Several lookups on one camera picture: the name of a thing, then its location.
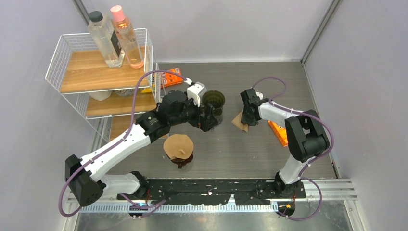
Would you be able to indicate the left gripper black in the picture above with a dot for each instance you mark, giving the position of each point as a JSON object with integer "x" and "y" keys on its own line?
{"x": 206, "y": 123}

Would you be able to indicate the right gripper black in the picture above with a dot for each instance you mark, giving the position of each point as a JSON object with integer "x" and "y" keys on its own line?
{"x": 245, "y": 120}

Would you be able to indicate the brown paper coffee filter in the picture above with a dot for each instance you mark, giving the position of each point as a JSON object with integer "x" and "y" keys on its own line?
{"x": 237, "y": 122}
{"x": 178, "y": 146}

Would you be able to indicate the dark green coffee dripper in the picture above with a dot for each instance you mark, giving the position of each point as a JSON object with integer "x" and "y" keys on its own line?
{"x": 214, "y": 99}

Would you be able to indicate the brown plastic coffee dripper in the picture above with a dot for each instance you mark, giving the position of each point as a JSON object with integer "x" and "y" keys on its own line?
{"x": 181, "y": 162}

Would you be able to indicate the grey plastic measuring cup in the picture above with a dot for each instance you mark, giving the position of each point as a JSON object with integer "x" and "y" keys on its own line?
{"x": 218, "y": 116}

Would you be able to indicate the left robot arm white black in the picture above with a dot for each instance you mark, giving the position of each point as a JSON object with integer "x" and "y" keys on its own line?
{"x": 87, "y": 176}

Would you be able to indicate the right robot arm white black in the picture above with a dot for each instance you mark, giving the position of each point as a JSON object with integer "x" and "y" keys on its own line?
{"x": 306, "y": 136}

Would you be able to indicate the orange Scrub Daddy sponge package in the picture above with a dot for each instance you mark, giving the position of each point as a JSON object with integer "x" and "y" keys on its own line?
{"x": 280, "y": 133}

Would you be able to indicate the small orange box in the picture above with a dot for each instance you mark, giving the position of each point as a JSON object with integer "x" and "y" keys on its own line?
{"x": 170, "y": 79}

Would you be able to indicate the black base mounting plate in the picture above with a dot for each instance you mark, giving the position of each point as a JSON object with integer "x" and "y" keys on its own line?
{"x": 214, "y": 191}

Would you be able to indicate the round tin on shelf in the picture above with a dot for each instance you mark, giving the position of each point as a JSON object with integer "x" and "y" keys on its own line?
{"x": 125, "y": 92}

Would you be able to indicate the white jug on shelf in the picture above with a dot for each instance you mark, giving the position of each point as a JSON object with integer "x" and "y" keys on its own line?
{"x": 100, "y": 95}

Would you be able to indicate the pink bottle pink cap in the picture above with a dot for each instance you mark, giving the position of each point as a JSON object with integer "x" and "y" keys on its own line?
{"x": 127, "y": 37}

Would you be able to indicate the clear bottle black cap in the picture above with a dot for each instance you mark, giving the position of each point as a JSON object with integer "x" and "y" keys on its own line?
{"x": 103, "y": 33}

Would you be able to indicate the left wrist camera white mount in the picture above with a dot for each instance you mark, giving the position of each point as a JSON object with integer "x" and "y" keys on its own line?
{"x": 195, "y": 91}

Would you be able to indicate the white wire shelf rack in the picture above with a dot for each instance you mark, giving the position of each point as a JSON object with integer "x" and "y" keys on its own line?
{"x": 77, "y": 68}

